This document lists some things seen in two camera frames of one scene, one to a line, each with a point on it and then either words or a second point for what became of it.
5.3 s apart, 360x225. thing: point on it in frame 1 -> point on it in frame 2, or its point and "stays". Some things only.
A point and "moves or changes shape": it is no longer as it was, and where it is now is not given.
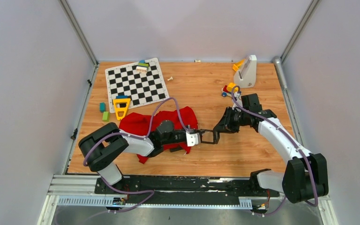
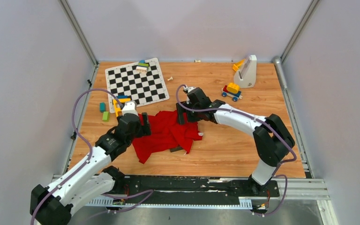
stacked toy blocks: (142, 67) stays
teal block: (102, 107) stays
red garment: (140, 125) moves or changes shape
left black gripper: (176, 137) -> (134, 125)
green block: (106, 116) stays
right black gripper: (225, 125) -> (181, 109)
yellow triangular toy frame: (125, 109) stays
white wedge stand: (246, 77) stays
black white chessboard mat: (141, 88) stays
